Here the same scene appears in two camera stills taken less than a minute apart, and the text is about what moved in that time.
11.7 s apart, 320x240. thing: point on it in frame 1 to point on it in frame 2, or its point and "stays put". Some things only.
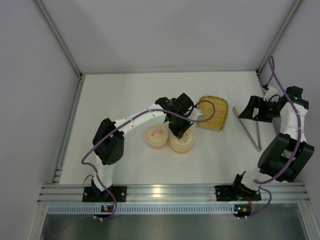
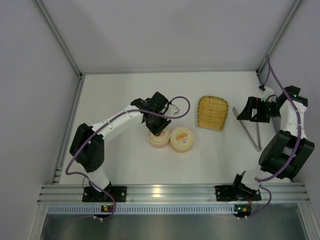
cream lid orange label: (186, 140) stays put
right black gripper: (256, 108) stays put
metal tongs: (258, 148) stays put
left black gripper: (178, 124) to (158, 125)
